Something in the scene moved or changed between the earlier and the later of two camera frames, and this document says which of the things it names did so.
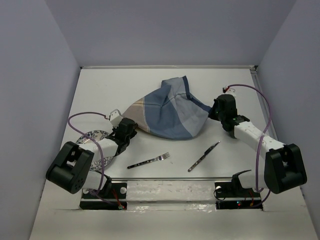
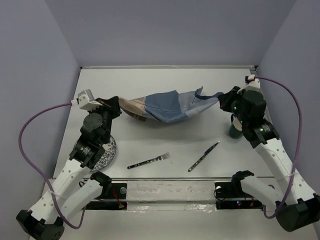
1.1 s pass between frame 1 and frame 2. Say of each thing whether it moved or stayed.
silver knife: stayed
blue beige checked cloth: moved
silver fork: stayed
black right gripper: moved
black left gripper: moved
